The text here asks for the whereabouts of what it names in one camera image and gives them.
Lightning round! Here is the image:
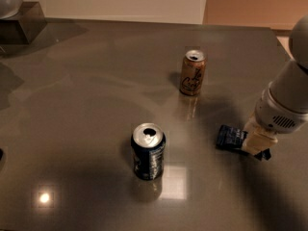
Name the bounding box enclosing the blue rxbar wrapper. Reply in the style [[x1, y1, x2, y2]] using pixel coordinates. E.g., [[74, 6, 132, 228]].
[[215, 124, 272, 162]]

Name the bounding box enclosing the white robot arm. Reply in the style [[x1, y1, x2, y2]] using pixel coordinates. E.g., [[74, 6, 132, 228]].
[[243, 15, 308, 155]]

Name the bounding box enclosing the orange soda can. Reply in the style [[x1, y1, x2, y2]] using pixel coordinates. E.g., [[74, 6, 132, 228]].
[[180, 49, 207, 96]]

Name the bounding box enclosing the dark blue soda can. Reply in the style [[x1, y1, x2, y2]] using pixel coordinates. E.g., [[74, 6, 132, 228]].
[[131, 123, 167, 180]]

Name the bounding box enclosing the dark square stand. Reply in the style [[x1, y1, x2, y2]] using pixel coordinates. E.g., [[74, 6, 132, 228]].
[[0, 2, 47, 45]]

